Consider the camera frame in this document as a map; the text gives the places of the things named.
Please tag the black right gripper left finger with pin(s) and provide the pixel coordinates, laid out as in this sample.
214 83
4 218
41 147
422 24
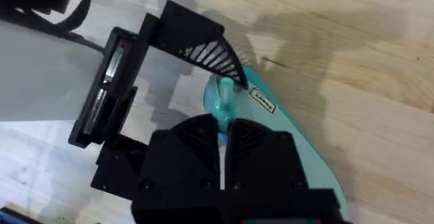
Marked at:
183 159

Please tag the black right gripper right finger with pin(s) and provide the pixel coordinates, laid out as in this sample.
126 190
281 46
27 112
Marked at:
264 159

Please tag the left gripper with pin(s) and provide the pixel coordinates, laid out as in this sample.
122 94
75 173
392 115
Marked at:
51 74

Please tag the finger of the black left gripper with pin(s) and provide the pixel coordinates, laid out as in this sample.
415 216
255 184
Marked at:
118 166
190 34

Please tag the light blue zip bag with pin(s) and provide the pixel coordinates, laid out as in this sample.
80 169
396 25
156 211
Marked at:
305 142

